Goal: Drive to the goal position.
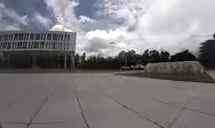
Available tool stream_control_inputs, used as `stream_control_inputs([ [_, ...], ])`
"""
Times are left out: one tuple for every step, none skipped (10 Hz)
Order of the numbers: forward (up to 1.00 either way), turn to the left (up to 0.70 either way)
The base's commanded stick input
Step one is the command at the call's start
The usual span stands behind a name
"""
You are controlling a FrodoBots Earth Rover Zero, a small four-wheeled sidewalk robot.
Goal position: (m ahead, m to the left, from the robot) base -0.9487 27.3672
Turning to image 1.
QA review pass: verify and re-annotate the row of dark trees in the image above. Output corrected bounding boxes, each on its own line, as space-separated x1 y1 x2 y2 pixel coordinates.
74 48 199 71

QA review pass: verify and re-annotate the dark tree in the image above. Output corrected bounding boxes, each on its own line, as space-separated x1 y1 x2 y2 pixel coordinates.
197 30 215 70

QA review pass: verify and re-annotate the white building with domed roof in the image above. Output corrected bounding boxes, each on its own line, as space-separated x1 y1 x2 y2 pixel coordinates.
0 24 78 71

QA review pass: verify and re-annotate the pale stone block wall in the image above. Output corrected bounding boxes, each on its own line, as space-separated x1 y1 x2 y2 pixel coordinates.
143 60 205 75

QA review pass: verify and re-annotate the grey concrete slab plaza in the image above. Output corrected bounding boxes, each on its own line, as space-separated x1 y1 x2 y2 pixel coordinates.
0 70 215 128

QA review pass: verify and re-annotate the grass patch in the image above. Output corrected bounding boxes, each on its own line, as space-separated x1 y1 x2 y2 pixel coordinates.
113 71 215 84

